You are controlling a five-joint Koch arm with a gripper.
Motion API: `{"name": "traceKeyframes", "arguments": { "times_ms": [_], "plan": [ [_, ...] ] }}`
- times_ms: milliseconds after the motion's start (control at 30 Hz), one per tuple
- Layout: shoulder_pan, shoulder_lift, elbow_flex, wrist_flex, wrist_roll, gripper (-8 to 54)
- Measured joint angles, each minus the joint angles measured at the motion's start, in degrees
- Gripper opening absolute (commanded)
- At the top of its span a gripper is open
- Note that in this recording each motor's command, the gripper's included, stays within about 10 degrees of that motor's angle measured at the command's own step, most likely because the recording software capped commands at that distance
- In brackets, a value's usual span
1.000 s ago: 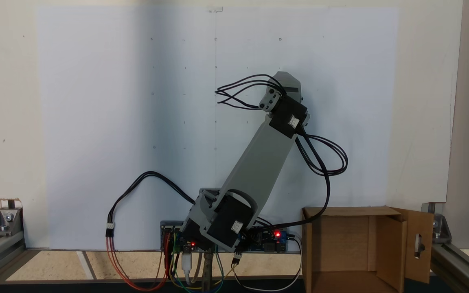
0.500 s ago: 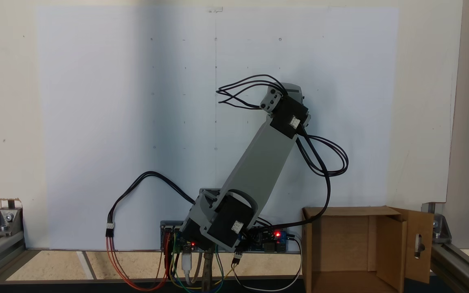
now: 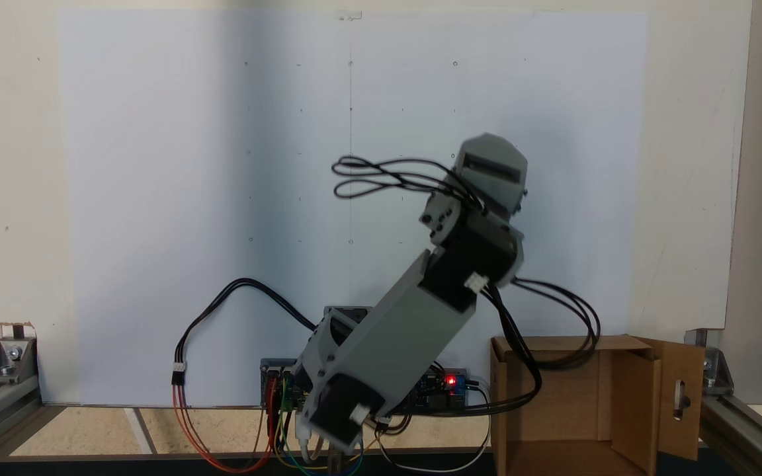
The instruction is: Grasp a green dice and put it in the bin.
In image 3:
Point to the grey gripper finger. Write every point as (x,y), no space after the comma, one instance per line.
(493,147)

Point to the clear tape piece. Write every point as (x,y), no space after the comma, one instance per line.
(350,15)

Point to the brown cardboard box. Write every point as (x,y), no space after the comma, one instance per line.
(586,403)

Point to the green circuit board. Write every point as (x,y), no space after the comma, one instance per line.
(275,387)

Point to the white paper sheet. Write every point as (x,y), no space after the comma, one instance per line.
(156,198)

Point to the tall aluminium post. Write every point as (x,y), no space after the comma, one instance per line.
(761,198)

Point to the metal corner bracket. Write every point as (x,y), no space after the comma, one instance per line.
(9,360)
(715,370)

